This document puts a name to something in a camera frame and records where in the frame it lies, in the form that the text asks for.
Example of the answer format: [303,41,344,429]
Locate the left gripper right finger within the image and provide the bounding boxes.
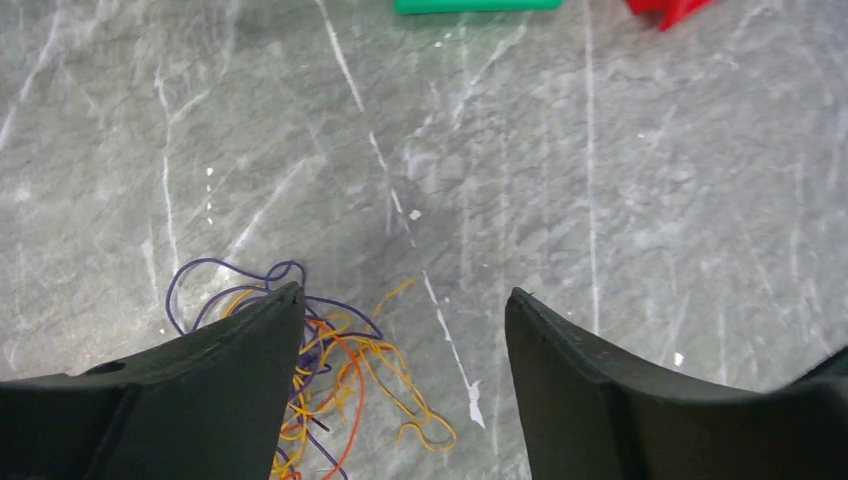
[505,288,847,479]

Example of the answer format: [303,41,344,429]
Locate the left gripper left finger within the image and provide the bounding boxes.
[1,282,305,479]

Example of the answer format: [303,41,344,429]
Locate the purple cable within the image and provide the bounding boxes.
[164,258,386,480]

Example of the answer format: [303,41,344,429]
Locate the orange cable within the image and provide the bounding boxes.
[278,317,368,480]

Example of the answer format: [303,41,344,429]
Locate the yellow cable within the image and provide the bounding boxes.
[221,278,458,480]

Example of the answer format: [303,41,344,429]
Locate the red plastic bin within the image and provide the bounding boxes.
[625,0,714,32]

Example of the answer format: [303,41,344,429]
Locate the green plastic bin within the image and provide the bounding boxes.
[394,0,564,15]

